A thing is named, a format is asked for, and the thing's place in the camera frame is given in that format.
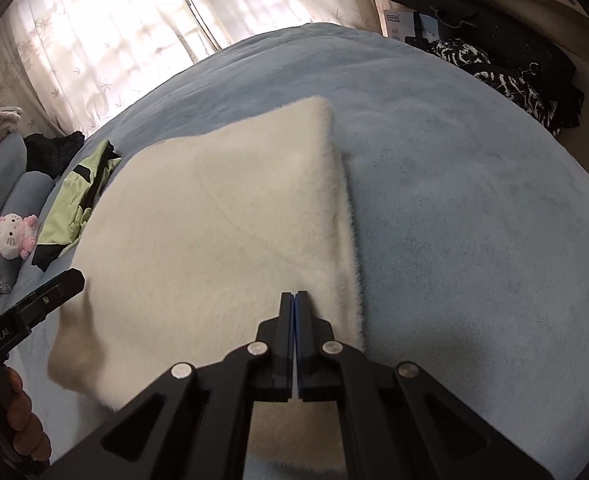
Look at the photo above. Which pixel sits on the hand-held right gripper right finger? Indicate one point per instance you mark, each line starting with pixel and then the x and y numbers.
pixel 312 355

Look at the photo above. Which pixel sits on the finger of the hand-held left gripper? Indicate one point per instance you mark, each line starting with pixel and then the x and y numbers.
pixel 54 292

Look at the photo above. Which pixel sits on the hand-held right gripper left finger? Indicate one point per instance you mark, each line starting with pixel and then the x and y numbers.
pixel 274 355

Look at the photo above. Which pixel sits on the cream fuzzy sweater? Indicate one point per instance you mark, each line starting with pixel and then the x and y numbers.
pixel 214 220

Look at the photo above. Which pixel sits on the person's left hand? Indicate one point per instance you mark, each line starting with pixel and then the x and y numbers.
pixel 24 420

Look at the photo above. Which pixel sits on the white and pink plush cat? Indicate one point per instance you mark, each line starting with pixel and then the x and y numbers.
pixel 9 240

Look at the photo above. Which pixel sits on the light green black-trimmed jacket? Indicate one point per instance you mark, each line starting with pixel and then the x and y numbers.
pixel 69 210

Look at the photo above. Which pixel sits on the black fuzzy cloth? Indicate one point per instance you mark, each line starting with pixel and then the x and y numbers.
pixel 54 152

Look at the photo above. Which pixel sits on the light blue fleece blanket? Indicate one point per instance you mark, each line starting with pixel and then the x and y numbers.
pixel 474 220

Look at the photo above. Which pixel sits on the white sheer patterned curtain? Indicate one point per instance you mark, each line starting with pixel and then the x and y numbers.
pixel 124 35

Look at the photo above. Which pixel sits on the black and white patterned garment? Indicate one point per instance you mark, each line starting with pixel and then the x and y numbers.
pixel 509 85

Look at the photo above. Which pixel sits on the white cardboard box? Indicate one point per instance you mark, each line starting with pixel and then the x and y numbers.
pixel 399 22

